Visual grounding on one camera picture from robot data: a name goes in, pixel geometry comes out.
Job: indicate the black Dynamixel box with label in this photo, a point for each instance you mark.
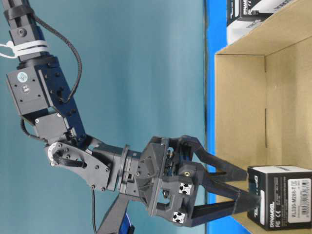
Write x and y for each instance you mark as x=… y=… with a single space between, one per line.
x=286 y=197

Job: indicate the black Dynamixel box in tray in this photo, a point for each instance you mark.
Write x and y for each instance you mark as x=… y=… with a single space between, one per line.
x=252 y=10

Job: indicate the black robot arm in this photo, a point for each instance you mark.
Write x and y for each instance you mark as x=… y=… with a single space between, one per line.
x=44 y=99

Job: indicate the open brown cardboard box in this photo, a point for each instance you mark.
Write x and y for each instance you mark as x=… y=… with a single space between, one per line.
x=263 y=97

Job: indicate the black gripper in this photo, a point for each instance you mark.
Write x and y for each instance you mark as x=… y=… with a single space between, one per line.
x=168 y=181

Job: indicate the white zip tie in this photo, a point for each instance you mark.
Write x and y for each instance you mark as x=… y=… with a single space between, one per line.
x=25 y=48

